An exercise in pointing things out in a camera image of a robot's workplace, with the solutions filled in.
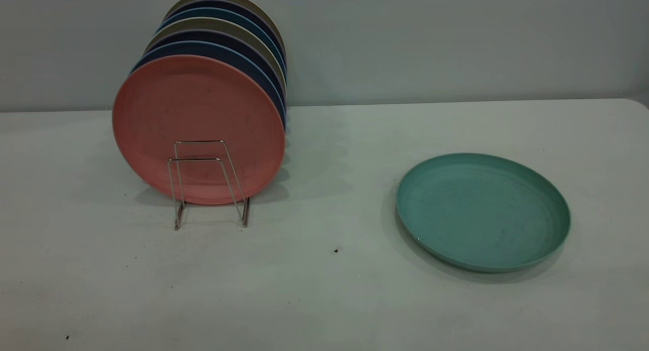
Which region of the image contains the metal wire plate rack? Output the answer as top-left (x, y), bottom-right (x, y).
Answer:
top-left (167, 140), bottom-right (250, 231)

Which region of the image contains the teal blue plate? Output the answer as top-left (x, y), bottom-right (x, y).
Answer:
top-left (158, 7), bottom-right (287, 74)

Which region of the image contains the green plate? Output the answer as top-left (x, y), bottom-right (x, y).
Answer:
top-left (395, 153), bottom-right (571, 273)

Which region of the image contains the pink plate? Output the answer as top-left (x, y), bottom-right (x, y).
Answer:
top-left (112, 55), bottom-right (285, 205)

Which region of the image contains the navy blue plate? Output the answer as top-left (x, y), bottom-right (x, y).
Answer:
top-left (131, 41), bottom-right (287, 134)

